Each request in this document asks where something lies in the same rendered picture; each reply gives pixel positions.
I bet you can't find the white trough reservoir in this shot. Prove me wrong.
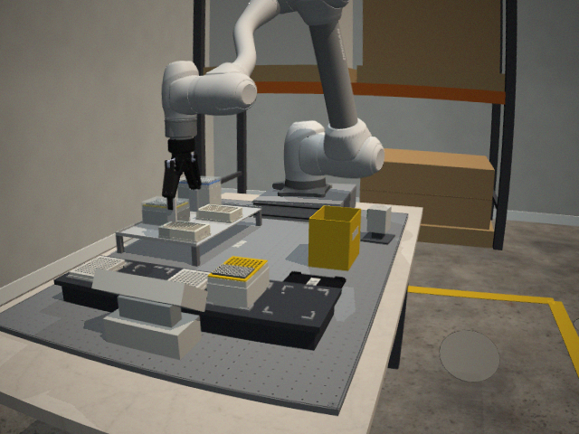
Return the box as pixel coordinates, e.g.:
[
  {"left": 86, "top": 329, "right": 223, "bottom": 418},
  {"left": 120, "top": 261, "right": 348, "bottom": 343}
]
[{"left": 158, "top": 221, "right": 211, "bottom": 243}]

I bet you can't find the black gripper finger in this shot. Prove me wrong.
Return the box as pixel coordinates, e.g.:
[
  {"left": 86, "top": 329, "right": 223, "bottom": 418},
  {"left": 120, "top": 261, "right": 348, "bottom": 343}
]
[
  {"left": 184, "top": 154, "right": 202, "bottom": 212},
  {"left": 162, "top": 158, "right": 186, "bottom": 222}
]

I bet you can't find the grey flat table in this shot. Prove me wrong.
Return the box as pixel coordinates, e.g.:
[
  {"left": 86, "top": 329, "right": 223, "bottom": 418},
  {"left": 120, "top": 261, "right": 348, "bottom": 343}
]
[{"left": 116, "top": 203, "right": 261, "bottom": 267}]

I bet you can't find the yellow tip rack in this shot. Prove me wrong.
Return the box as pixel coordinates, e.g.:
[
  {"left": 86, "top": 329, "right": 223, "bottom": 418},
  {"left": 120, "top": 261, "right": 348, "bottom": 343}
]
[{"left": 206, "top": 256, "right": 270, "bottom": 309}]

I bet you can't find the yellow open-top box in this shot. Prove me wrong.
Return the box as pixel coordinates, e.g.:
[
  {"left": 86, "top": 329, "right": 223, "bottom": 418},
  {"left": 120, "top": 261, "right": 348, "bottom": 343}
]
[{"left": 308, "top": 205, "right": 361, "bottom": 271}]

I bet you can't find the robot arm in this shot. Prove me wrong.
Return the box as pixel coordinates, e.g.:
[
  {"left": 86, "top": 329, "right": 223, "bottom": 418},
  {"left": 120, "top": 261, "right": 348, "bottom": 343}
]
[{"left": 162, "top": 0, "right": 384, "bottom": 198}]

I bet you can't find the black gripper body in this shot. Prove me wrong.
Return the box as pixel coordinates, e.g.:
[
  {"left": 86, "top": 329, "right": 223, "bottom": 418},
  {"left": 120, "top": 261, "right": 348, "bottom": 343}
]
[{"left": 167, "top": 138, "right": 195, "bottom": 171}]

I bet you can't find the black flat rectangular pad with rg label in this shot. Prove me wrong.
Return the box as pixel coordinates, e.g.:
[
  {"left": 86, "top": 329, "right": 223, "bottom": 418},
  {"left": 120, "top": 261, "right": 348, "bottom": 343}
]
[{"left": 283, "top": 271, "right": 346, "bottom": 288}]

